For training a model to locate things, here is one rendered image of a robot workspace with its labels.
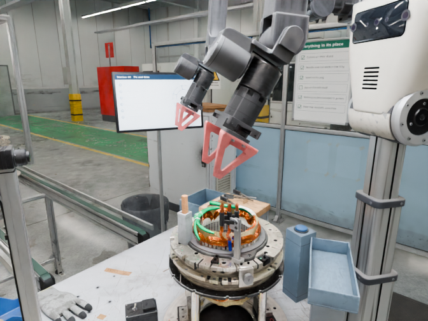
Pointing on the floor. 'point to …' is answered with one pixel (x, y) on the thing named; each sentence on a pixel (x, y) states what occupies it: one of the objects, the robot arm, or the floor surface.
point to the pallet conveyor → (116, 227)
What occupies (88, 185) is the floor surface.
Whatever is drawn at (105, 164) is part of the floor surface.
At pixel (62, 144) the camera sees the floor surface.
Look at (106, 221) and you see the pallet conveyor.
